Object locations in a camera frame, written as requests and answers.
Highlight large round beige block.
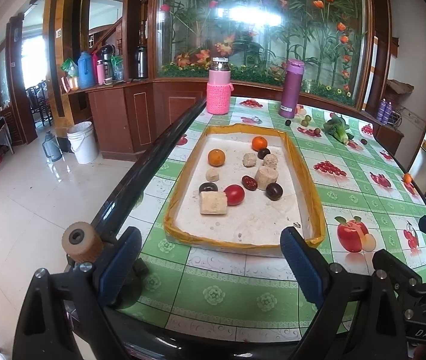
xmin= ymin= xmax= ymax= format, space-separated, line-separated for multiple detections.
xmin=254 ymin=166 xmax=279 ymax=191

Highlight white plastic bucket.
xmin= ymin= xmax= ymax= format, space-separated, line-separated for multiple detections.
xmin=67 ymin=121 xmax=99 ymax=164

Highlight blue plastic jug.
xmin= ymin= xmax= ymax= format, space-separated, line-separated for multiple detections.
xmin=77 ymin=51 xmax=95 ymax=89

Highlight grey metal kettle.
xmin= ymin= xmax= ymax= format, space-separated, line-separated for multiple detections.
xmin=42 ymin=131 xmax=62 ymax=163

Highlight pink water bottle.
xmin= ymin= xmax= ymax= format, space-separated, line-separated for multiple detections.
xmin=96 ymin=59 xmax=105 ymax=86

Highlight wooden roller wheel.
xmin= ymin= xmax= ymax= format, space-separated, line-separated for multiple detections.
xmin=62 ymin=222 xmax=103 ymax=263

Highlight dark plum among blocks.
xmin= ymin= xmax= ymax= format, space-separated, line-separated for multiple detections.
xmin=257 ymin=148 xmax=271 ymax=159

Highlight purple spray cans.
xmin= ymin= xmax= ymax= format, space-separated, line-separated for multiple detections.
xmin=376 ymin=98 xmax=393 ymax=125

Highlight dark orange mandarin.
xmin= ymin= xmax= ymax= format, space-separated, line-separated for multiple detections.
xmin=207 ymin=149 xmax=226 ymax=167

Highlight bright orange mandarin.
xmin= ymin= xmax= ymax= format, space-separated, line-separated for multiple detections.
xmin=251 ymin=136 xmax=268 ymax=152

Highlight dark plum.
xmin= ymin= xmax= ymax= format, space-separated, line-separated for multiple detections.
xmin=265 ymin=183 xmax=284 ymax=201
xmin=198 ymin=182 xmax=219 ymax=193

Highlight red date fruit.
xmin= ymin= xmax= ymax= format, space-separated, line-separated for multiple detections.
xmin=241 ymin=175 xmax=258 ymax=191

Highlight green leafy cabbage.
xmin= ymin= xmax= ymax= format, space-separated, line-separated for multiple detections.
xmin=323 ymin=113 xmax=354 ymax=145

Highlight small orange at edge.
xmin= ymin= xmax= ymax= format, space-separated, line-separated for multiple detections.
xmin=403 ymin=173 xmax=412 ymax=184

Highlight purple thermos bottle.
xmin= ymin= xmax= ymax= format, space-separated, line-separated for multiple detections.
xmin=279 ymin=58 xmax=305 ymax=119

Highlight red tomato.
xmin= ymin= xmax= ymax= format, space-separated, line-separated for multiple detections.
xmin=224 ymin=184 xmax=245 ymax=206

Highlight pink knit-sleeved jar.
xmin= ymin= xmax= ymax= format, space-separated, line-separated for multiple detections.
xmin=206 ymin=57 xmax=233 ymax=116

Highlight large angular beige block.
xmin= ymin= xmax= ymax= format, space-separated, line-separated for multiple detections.
xmin=200 ymin=191 xmax=228 ymax=215

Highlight yellow-rimmed white tray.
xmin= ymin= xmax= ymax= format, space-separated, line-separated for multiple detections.
xmin=163 ymin=124 xmax=326 ymax=256

